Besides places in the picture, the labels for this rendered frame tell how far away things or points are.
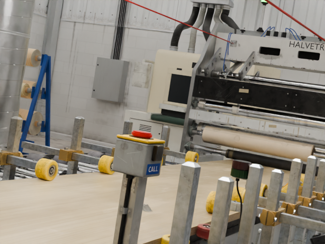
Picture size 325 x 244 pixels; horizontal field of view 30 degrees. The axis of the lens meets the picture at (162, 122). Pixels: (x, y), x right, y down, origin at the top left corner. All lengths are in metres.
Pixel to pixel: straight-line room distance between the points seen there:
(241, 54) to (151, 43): 7.07
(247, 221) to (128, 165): 0.80
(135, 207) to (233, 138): 3.21
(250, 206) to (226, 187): 0.26
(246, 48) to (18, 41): 2.04
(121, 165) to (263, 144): 3.16
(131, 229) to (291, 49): 3.49
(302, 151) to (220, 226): 2.60
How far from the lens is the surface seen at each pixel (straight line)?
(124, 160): 1.14
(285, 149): 4.22
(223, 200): 1.62
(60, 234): 1.64
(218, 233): 1.64
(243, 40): 4.65
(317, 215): 2.37
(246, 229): 1.88
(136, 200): 1.15
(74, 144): 2.91
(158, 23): 11.66
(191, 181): 1.38
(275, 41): 4.58
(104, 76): 11.80
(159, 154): 1.14
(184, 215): 1.39
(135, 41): 11.80
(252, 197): 1.86
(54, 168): 2.41
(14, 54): 5.48
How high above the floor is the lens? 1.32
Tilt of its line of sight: 3 degrees down
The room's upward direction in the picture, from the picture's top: 9 degrees clockwise
